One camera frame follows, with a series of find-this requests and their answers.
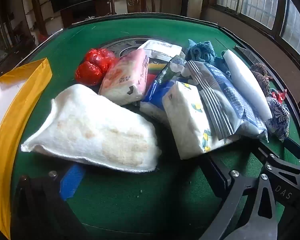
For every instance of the yellow cardboard box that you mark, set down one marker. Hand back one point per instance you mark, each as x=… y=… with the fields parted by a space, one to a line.
x=5 y=155

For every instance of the blue white patterned bag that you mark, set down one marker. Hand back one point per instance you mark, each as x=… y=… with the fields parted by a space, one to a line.
x=278 y=117

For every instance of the blue towel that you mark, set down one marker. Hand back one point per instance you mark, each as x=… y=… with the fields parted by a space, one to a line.
x=200 y=50

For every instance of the dark green packet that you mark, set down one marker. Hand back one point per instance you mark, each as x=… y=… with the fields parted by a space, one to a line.
x=168 y=71

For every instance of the blue white tissue packet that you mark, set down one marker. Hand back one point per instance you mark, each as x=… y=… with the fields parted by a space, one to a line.
x=155 y=97

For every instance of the red plastic bag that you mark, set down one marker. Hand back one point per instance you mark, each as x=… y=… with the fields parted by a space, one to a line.
x=95 y=65

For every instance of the white paper packet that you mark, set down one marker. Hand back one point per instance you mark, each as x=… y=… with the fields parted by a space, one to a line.
x=160 y=48

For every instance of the red wrapper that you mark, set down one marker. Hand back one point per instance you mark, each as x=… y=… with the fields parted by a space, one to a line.
x=277 y=95

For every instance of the white cloth pouch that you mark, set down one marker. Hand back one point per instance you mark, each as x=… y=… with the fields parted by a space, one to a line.
x=90 y=130

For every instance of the brown knitted cloth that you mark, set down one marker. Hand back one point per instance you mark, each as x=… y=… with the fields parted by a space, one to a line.
x=261 y=76

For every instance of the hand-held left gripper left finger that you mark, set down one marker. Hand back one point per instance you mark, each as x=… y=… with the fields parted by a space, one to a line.
x=72 y=180

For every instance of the white foam roll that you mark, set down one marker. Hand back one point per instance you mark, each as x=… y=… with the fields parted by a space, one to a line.
x=247 y=85

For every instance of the round table centre plate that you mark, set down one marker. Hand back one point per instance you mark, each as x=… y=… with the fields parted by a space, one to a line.
x=125 y=45

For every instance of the wooden television cabinet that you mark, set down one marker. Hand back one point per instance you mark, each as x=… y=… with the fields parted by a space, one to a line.
x=75 y=16

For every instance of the dark wooden shelf unit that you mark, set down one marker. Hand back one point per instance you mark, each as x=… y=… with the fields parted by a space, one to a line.
x=5 y=30

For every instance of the window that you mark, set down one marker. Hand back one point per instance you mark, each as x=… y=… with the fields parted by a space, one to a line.
x=255 y=0

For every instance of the grey striped blue wipes packet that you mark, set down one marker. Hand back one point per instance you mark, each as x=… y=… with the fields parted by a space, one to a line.
x=235 y=100

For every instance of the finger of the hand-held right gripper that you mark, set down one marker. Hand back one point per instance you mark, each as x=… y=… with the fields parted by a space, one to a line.
x=290 y=190
x=297 y=150

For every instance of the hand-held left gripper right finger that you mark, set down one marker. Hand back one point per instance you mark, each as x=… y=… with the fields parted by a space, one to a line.
x=218 y=177

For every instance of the pink tissue packet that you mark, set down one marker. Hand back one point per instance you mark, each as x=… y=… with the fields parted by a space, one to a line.
x=125 y=80

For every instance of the lemon print tissue pack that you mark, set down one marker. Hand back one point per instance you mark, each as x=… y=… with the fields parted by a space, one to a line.
x=187 y=125

